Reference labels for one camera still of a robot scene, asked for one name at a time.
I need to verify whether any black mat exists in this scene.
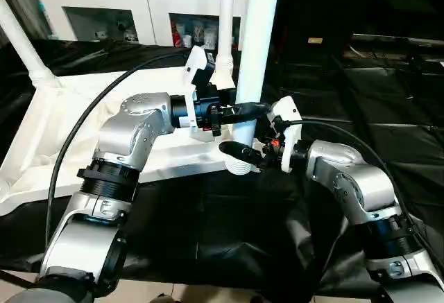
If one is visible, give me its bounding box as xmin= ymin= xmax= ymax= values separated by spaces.
xmin=0 ymin=36 xmax=444 ymax=300

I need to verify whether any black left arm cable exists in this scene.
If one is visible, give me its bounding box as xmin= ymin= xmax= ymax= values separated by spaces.
xmin=43 ymin=51 xmax=191 ymax=250

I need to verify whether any white plastic table leg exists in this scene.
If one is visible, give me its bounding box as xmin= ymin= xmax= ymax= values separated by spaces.
xmin=223 ymin=0 xmax=284 ymax=176
xmin=214 ymin=0 xmax=238 ymax=90
xmin=0 ymin=0 xmax=62 ymax=90

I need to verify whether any grey curtain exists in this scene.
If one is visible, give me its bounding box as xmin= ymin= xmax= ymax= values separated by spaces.
xmin=0 ymin=0 xmax=49 ymax=40

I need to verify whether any black metal rail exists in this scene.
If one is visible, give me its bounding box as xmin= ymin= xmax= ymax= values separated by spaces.
xmin=350 ymin=33 xmax=444 ymax=57

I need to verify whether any white plastic table top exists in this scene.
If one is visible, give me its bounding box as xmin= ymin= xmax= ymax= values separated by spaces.
xmin=0 ymin=66 xmax=244 ymax=216

